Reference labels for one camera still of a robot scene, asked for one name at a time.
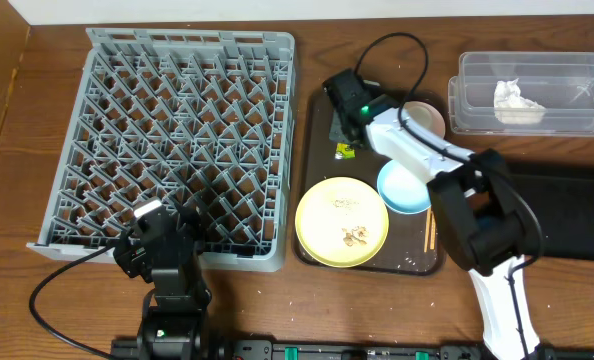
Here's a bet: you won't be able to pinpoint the wooden chopstick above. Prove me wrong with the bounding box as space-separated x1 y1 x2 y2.
423 208 432 253
429 211 436 250

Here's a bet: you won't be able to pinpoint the pink bowl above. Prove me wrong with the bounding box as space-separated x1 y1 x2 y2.
404 101 446 138

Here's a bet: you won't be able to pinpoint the clear plastic waste bin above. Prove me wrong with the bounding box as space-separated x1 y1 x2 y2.
448 51 594 137

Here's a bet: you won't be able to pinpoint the food scraps on plate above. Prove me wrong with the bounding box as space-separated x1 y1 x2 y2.
342 226 369 247

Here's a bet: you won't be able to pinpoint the yellow plate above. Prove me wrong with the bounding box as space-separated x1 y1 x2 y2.
295 177 389 268

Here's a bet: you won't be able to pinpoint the light blue bowl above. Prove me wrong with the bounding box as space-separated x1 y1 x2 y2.
376 160 431 215

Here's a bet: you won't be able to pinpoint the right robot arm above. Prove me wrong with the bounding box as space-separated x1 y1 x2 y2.
322 69 543 359

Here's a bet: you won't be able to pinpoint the yellow green snack wrapper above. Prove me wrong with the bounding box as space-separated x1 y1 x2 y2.
335 143 355 160

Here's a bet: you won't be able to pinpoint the crumpled white tissue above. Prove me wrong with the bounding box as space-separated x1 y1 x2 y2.
493 79 546 125

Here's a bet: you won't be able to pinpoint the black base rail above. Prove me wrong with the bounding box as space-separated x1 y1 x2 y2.
110 338 594 360

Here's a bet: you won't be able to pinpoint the grey plastic dishwasher rack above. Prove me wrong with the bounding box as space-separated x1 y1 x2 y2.
31 28 296 272

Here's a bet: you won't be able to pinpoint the dark brown serving tray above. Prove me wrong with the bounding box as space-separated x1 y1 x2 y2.
299 90 446 276

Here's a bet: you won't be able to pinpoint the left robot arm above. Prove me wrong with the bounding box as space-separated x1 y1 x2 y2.
111 198 212 359

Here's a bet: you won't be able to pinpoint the black waste bin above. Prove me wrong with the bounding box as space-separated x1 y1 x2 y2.
508 162 594 261

